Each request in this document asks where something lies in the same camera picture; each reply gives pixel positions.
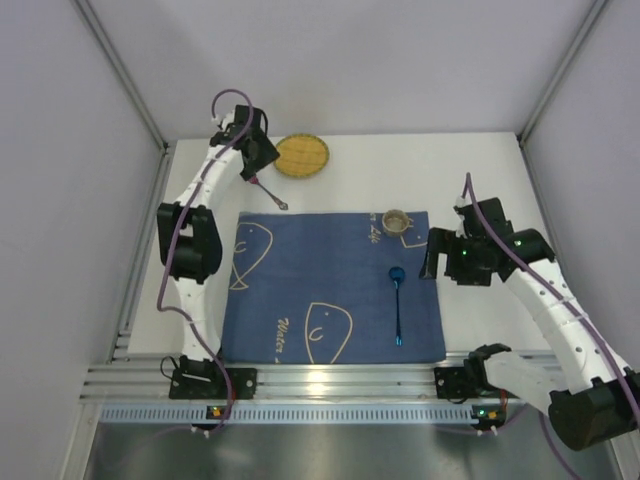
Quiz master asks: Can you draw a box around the perforated grey cable duct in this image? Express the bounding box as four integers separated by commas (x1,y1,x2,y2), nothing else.
100,402,506,426

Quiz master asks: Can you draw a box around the right aluminium corner post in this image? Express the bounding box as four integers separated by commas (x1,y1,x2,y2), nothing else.
516,0,612,149

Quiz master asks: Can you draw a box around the round yellow woven coaster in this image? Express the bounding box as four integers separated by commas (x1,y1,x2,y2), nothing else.
274,133,330,179

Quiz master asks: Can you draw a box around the blue metallic spoon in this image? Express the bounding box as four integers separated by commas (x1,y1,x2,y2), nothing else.
388,266,405,347

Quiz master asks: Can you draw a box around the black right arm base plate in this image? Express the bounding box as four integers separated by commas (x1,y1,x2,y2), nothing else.
433,358,515,404

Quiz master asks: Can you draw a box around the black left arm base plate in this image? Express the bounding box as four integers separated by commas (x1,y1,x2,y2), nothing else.
161,355,258,400

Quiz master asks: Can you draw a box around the aluminium front rail frame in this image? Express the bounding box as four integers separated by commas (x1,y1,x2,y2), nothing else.
77,349,626,404

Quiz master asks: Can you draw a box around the aluminium corner post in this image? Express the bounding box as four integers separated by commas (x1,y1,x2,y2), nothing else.
74,0,171,151
516,0,612,149

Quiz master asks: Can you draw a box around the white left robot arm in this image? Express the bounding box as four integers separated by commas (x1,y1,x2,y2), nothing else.
156,105,279,361

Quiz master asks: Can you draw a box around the speckled ceramic cup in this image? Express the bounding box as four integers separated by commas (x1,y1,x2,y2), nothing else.
381,209,412,237

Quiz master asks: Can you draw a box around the purple fork with patterned handle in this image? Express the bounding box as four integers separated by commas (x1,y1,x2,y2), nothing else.
249,176,289,211

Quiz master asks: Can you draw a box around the blue cloth placemat with fish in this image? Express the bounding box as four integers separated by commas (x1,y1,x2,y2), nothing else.
222,211,446,365

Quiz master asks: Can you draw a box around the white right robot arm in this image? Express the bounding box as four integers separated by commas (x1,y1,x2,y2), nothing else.
420,198,639,451

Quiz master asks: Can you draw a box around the left aluminium corner post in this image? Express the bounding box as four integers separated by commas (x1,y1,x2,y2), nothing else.
74,0,171,151

